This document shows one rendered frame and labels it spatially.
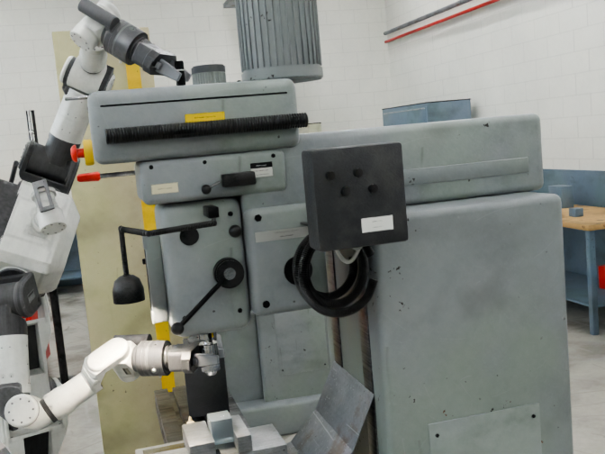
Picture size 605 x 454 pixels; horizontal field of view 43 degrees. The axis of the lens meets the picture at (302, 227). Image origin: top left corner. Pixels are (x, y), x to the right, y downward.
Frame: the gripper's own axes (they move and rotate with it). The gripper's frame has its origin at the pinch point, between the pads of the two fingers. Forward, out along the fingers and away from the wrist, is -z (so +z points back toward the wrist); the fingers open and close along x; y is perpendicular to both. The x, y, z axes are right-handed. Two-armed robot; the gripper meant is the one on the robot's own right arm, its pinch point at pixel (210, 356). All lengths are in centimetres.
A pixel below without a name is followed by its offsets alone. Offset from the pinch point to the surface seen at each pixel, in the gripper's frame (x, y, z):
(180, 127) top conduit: -16, -56, -4
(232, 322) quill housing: -6.9, -10.0, -8.6
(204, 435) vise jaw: -10.0, 16.3, -0.1
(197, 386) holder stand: 30.9, 18.2, 14.6
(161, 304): -6.2, -15.2, 8.7
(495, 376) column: 7, 9, -69
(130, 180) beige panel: 153, -38, 79
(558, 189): 555, 17, -168
